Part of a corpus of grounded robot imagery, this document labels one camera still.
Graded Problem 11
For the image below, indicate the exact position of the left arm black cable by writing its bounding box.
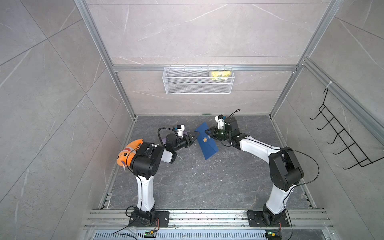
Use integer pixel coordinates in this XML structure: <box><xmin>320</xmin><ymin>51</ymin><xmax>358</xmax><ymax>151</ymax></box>
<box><xmin>157</xmin><ymin>127</ymin><xmax>177</xmax><ymax>146</ymax></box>

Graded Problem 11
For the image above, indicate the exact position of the purple envelope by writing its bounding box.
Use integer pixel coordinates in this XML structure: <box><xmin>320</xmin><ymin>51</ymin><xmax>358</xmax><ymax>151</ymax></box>
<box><xmin>162</xmin><ymin>131</ymin><xmax>190</xmax><ymax>144</ymax></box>

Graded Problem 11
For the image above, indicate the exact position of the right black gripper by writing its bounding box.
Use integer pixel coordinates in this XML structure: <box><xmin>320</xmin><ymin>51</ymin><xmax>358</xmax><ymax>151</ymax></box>
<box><xmin>204</xmin><ymin>126</ymin><xmax>231</xmax><ymax>142</ymax></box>

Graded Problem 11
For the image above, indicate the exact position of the yellow item in basket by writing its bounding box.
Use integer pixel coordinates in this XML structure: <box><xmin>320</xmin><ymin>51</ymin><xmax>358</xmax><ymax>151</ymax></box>
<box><xmin>209</xmin><ymin>70</ymin><xmax>232</xmax><ymax>81</ymax></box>

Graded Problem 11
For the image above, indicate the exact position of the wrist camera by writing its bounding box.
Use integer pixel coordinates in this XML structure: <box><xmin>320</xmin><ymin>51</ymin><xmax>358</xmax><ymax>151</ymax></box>
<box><xmin>176</xmin><ymin>125</ymin><xmax>185</xmax><ymax>138</ymax></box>
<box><xmin>215</xmin><ymin>115</ymin><xmax>239</xmax><ymax>131</ymax></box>

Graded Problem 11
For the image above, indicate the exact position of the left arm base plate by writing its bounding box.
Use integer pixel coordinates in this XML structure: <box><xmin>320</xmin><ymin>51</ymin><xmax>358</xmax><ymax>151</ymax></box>
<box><xmin>129</xmin><ymin>211</ymin><xmax>170</xmax><ymax>228</ymax></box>

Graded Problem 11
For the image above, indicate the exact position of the white wire mesh basket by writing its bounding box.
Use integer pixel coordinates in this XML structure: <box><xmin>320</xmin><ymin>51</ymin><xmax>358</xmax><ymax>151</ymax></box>
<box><xmin>162</xmin><ymin>67</ymin><xmax>235</xmax><ymax>95</ymax></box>

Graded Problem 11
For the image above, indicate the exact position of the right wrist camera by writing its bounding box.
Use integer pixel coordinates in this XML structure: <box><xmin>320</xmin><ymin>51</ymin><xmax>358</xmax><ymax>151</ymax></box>
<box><xmin>215</xmin><ymin>115</ymin><xmax>239</xmax><ymax>131</ymax></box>

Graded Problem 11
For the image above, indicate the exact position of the aluminium mounting rail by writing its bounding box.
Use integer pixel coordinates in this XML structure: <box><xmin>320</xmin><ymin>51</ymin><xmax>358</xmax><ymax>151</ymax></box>
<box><xmin>81</xmin><ymin>209</ymin><xmax>339</xmax><ymax>240</ymax></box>

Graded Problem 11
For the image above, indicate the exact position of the black wire hook rack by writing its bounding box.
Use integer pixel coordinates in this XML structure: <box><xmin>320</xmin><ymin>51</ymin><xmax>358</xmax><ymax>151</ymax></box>
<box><xmin>310</xmin><ymin>89</ymin><xmax>384</xmax><ymax>170</ymax></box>

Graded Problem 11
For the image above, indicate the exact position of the dark blue envelope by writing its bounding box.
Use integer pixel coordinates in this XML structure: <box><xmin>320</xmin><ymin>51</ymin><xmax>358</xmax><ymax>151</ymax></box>
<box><xmin>195</xmin><ymin>122</ymin><xmax>219</xmax><ymax>160</ymax></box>

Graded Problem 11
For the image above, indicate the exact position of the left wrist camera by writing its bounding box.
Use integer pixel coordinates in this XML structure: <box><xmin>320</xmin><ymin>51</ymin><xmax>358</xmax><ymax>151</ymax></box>
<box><xmin>176</xmin><ymin>125</ymin><xmax>185</xmax><ymax>138</ymax></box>

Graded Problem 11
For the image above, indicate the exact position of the orange fish plush toy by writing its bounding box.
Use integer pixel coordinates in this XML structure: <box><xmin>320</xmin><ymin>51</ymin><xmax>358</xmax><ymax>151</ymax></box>
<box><xmin>117</xmin><ymin>139</ymin><xmax>144</xmax><ymax>167</ymax></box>

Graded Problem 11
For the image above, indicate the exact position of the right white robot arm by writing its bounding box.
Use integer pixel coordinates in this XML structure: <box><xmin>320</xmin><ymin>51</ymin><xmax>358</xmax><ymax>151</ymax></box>
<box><xmin>205</xmin><ymin>127</ymin><xmax>304</xmax><ymax>226</ymax></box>

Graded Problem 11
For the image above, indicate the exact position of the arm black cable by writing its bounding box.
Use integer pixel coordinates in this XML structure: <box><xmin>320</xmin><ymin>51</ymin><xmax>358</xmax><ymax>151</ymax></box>
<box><xmin>284</xmin><ymin>148</ymin><xmax>321</xmax><ymax>187</ymax></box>
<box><xmin>157</xmin><ymin>127</ymin><xmax>177</xmax><ymax>146</ymax></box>

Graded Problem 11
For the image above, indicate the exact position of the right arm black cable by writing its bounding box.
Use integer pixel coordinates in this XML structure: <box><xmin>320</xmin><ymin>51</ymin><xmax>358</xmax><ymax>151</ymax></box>
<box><xmin>284</xmin><ymin>148</ymin><xmax>321</xmax><ymax>187</ymax></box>

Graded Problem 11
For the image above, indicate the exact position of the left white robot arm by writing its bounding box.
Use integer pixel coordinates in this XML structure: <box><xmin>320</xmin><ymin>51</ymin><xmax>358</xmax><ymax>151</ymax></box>
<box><xmin>118</xmin><ymin>132</ymin><xmax>200</xmax><ymax>226</ymax></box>

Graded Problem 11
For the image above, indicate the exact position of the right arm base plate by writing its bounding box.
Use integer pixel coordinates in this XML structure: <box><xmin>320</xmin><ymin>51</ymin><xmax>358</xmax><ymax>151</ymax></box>
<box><xmin>246</xmin><ymin>210</ymin><xmax>290</xmax><ymax>228</ymax></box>

